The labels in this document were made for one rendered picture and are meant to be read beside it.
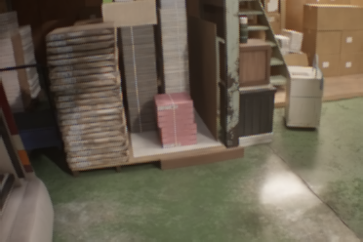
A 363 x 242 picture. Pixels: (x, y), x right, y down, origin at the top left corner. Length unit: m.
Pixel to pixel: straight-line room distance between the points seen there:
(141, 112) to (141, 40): 0.63
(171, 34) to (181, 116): 0.69
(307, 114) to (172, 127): 1.29
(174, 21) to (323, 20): 2.45
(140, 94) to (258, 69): 1.01
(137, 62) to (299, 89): 1.45
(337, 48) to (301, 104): 1.93
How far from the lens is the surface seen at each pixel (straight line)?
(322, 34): 4.59
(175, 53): 2.74
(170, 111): 2.48
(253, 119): 2.72
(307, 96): 3.02
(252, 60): 2.57
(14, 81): 3.86
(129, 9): 2.64
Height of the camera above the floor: 1.35
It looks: 21 degrees down
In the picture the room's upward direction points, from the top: 3 degrees counter-clockwise
